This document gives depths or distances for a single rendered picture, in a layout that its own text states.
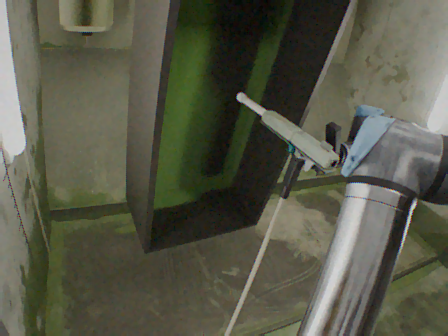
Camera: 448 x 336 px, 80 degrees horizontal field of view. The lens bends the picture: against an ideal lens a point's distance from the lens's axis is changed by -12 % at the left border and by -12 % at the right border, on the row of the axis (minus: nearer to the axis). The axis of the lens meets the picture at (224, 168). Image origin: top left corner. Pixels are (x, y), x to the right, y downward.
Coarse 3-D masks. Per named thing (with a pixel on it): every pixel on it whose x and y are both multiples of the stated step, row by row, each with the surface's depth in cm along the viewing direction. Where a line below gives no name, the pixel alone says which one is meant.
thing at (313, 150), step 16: (240, 96) 108; (272, 112) 95; (272, 128) 93; (288, 128) 87; (304, 144) 81; (320, 144) 80; (304, 160) 85; (320, 160) 77; (336, 160) 76; (288, 176) 89; (288, 192) 91
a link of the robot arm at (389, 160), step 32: (384, 128) 43; (416, 128) 44; (352, 160) 46; (384, 160) 43; (416, 160) 41; (352, 192) 45; (384, 192) 42; (416, 192) 42; (352, 224) 43; (384, 224) 41; (352, 256) 41; (384, 256) 40; (320, 288) 43; (352, 288) 40; (384, 288) 40; (320, 320) 41; (352, 320) 39
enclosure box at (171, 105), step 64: (192, 0) 99; (256, 0) 109; (320, 0) 99; (192, 64) 117; (256, 64) 131; (320, 64) 104; (128, 128) 121; (192, 128) 140; (256, 128) 146; (128, 192) 141; (192, 192) 165; (256, 192) 153
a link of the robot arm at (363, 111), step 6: (360, 108) 96; (366, 108) 94; (372, 108) 94; (378, 108) 97; (354, 114) 99; (360, 114) 96; (366, 114) 94; (372, 114) 93; (378, 114) 93; (384, 114) 95; (354, 120) 99; (360, 120) 96; (354, 126) 99; (360, 126) 97; (354, 132) 99; (354, 138) 99
